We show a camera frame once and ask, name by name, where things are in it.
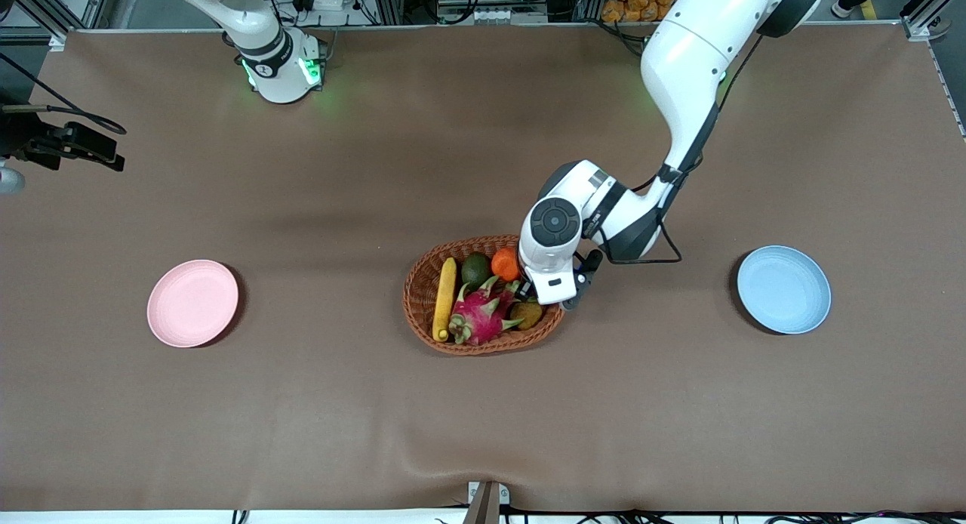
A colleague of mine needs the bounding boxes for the yellow banana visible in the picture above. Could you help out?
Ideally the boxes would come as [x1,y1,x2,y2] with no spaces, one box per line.
[432,257,459,343]

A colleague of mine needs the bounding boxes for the brown kiwi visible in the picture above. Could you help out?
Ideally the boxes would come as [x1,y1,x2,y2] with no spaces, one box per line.
[510,299,544,331]

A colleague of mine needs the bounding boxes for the orange tangerine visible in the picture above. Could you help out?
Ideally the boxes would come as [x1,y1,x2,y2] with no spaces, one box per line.
[491,247,521,282]

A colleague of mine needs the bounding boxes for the pink dragon fruit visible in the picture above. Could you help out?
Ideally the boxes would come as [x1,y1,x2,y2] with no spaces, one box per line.
[448,275,529,346]

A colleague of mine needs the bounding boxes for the dark green avocado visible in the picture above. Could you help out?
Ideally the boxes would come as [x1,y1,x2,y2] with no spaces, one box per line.
[461,252,493,287]

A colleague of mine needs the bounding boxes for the brown wicker basket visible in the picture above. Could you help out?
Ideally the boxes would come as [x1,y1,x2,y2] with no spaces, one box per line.
[401,235,567,356]

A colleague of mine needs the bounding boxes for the brown table mat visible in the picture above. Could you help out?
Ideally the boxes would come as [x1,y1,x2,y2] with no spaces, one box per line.
[0,24,966,513]

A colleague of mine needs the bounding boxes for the pink round plate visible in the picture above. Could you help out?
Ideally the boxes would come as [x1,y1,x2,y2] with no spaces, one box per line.
[146,260,240,349]

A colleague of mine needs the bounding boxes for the light blue round plate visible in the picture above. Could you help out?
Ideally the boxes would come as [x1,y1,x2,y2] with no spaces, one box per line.
[737,245,832,335]

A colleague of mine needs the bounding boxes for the grey control box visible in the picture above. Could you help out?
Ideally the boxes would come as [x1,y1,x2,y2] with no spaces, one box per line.
[436,0,549,25]

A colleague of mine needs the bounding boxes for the orange snack packets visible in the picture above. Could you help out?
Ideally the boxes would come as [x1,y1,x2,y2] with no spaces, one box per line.
[601,0,684,23]

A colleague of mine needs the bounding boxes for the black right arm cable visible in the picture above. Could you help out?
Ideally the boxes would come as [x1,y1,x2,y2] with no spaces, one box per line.
[0,52,128,136]

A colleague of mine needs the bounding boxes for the metal table clamp bracket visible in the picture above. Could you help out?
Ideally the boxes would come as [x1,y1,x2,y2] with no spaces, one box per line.
[466,481,511,524]

